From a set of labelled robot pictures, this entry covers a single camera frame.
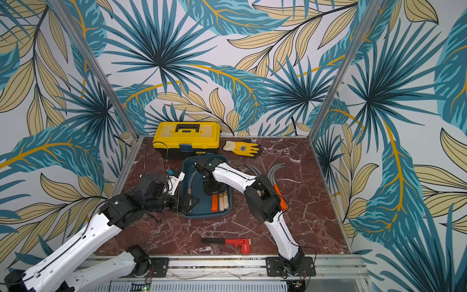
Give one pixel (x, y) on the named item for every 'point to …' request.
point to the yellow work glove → (241, 148)
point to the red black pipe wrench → (245, 243)
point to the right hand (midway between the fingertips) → (213, 192)
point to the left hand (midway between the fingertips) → (189, 202)
